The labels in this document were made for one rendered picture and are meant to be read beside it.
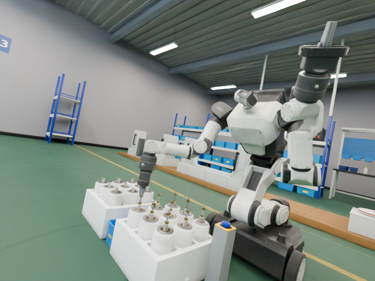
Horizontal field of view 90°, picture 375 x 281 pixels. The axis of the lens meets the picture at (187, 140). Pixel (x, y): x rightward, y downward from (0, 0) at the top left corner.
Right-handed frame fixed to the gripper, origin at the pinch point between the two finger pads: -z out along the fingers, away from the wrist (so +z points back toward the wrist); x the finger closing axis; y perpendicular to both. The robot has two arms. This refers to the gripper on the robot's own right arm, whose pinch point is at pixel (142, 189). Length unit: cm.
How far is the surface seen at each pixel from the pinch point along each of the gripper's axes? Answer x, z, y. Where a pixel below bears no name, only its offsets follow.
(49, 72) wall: 472, 163, 382
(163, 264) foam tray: -27.1, -20.1, -16.3
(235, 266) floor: 5, -36, -59
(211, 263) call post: -20.4, -21.4, -37.1
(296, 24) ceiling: 327, 363, -249
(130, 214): -3.6, -12.9, 3.0
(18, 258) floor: -12, -36, 46
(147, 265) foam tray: -24.8, -22.7, -10.3
